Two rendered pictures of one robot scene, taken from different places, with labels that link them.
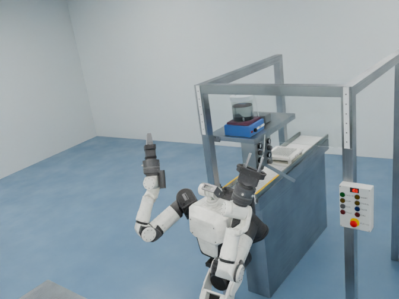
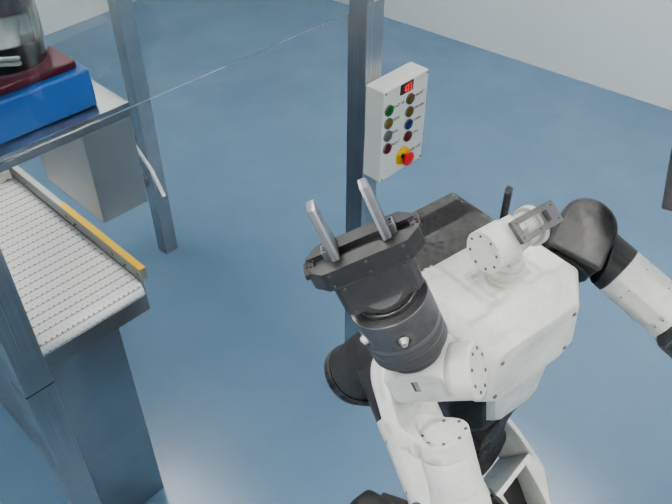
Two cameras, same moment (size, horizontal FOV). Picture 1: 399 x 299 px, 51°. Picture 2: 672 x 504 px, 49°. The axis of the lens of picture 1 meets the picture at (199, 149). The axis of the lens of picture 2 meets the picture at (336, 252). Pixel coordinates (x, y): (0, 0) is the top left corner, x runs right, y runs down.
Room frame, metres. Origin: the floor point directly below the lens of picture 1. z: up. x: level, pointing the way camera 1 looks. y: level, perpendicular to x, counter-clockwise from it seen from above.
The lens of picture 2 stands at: (2.10, 0.81, 2.06)
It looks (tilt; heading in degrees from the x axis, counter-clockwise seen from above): 41 degrees down; 274
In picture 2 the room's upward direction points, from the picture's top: straight up
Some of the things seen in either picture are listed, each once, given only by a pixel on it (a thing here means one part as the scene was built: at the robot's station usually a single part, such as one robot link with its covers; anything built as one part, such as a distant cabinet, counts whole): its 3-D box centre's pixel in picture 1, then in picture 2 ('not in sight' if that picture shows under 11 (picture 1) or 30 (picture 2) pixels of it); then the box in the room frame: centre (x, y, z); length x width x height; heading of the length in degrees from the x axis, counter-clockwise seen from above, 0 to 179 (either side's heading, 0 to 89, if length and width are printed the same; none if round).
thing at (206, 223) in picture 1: (223, 223); (463, 315); (1.95, -0.07, 1.16); 0.34 x 0.30 x 0.36; 42
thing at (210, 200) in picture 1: (209, 193); (506, 244); (1.91, -0.02, 1.36); 0.10 x 0.07 x 0.09; 42
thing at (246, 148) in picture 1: (256, 152); (86, 149); (2.69, -0.39, 1.25); 0.22 x 0.11 x 0.20; 140
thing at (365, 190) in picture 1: (356, 206); (395, 122); (2.07, -0.82, 1.08); 0.17 x 0.06 x 0.26; 50
